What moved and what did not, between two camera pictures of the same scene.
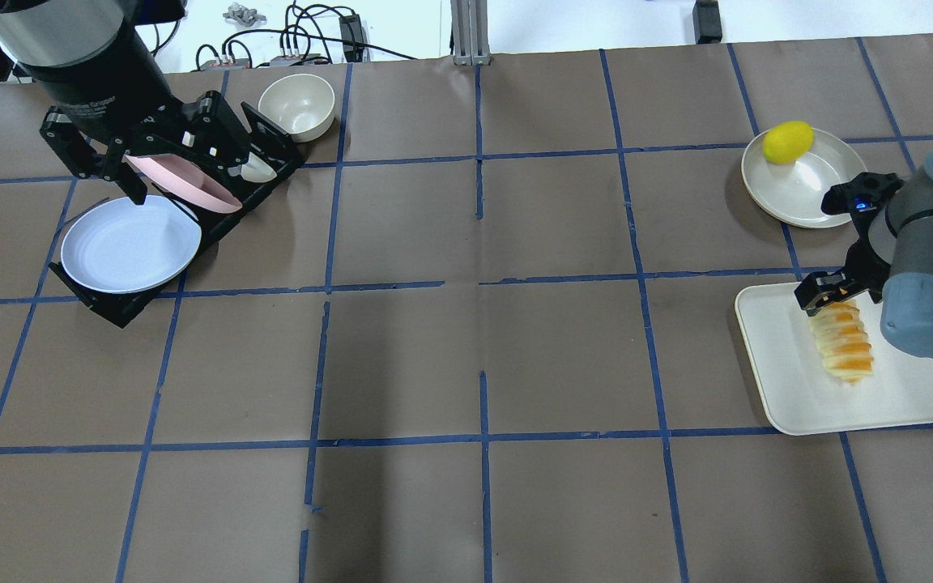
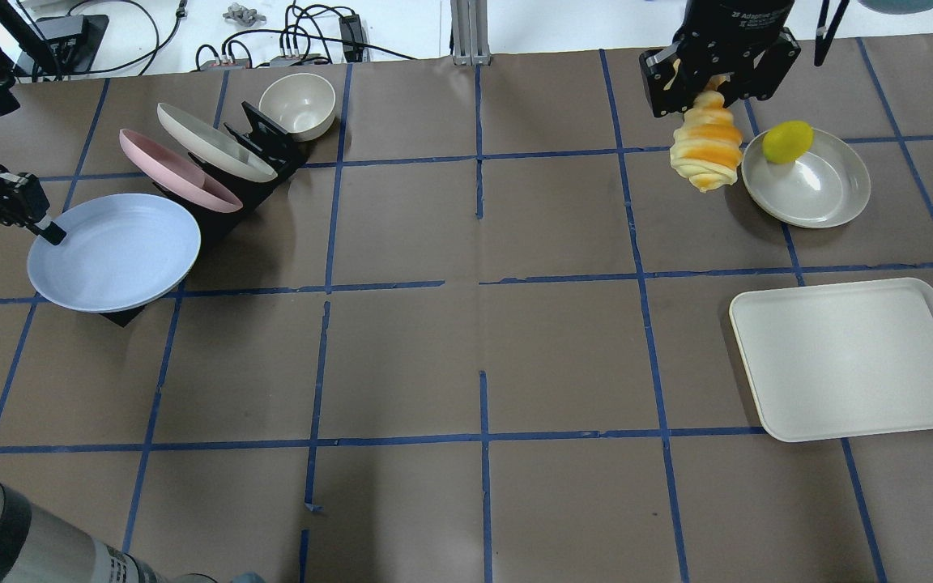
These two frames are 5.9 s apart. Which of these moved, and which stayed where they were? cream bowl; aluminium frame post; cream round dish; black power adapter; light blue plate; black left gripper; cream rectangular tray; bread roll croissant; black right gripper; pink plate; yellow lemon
Moved: black left gripper; light blue plate; black right gripper; bread roll croissant
Stayed: yellow lemon; black power adapter; aluminium frame post; cream round dish; cream bowl; pink plate; cream rectangular tray
